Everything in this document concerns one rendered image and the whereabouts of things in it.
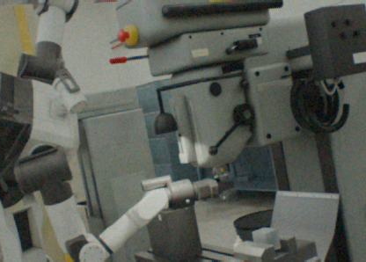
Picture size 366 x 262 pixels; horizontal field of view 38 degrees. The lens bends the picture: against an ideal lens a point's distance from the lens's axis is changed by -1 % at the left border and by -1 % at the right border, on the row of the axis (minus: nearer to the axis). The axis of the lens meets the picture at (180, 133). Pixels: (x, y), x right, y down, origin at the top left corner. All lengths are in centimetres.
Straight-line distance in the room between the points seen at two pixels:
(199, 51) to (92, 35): 1005
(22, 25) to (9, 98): 171
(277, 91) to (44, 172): 79
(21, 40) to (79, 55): 810
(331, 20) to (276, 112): 35
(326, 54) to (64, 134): 82
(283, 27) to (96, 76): 975
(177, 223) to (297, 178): 48
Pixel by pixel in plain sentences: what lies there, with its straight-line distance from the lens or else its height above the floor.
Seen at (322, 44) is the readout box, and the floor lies 162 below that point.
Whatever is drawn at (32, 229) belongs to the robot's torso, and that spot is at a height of 118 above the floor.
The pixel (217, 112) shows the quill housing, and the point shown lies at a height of 148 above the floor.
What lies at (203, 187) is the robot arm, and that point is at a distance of 169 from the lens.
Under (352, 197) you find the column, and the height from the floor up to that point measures 110.
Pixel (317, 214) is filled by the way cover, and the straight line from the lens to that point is 195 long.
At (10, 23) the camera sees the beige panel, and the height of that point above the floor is 219.
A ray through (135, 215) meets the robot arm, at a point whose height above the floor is 121.
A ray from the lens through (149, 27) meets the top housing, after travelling 156.
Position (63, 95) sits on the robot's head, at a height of 162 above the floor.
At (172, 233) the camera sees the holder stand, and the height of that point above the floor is 107.
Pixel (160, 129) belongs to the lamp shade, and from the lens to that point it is 157.
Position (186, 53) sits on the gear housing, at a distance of 158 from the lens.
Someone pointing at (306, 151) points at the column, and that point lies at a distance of 197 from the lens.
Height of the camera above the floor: 152
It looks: 3 degrees down
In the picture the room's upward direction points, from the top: 11 degrees counter-clockwise
